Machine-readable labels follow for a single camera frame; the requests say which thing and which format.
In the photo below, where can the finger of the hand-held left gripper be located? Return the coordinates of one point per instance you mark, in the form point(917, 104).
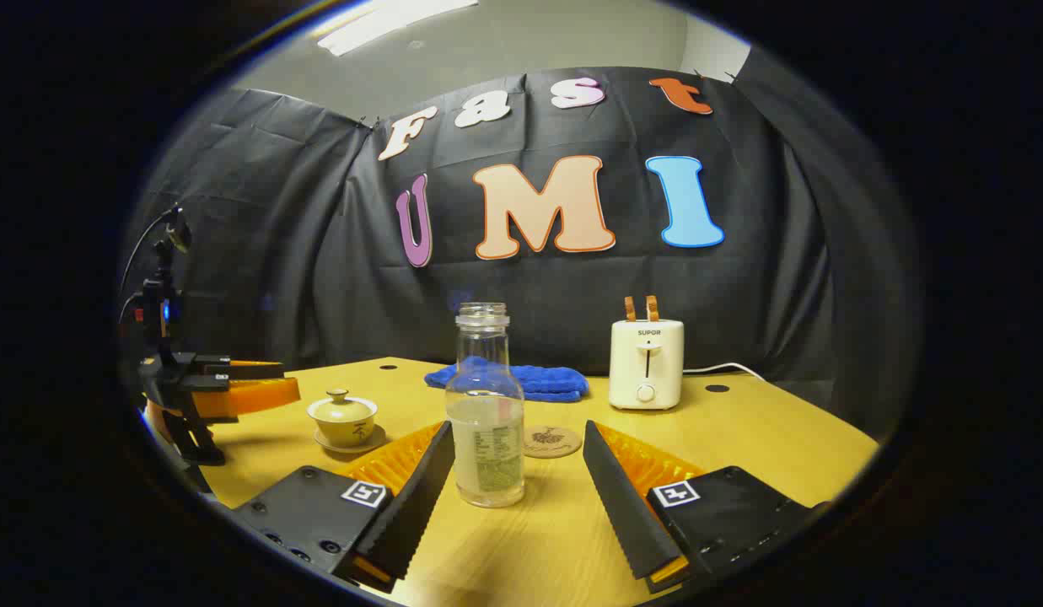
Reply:
point(251, 369)
point(260, 396)

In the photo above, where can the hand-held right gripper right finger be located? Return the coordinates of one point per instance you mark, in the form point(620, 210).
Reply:
point(626, 514)

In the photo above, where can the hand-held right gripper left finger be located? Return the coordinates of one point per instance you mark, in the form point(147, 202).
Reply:
point(411, 506)

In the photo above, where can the round wooden coaster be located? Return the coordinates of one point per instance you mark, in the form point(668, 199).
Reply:
point(555, 443)

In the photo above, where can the clear plastic water bottle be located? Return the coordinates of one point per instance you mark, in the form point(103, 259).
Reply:
point(486, 421)

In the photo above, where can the yellow teacup saucer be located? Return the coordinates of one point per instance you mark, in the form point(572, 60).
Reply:
point(374, 443)

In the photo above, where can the black backdrop cloth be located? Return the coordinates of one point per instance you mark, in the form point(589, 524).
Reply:
point(319, 253)

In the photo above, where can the white toaster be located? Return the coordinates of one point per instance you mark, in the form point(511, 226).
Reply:
point(646, 362)

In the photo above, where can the blue towel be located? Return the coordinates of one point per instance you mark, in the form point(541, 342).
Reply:
point(546, 384)

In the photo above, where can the bread slice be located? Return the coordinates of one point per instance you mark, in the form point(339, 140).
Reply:
point(652, 308)
point(630, 308)

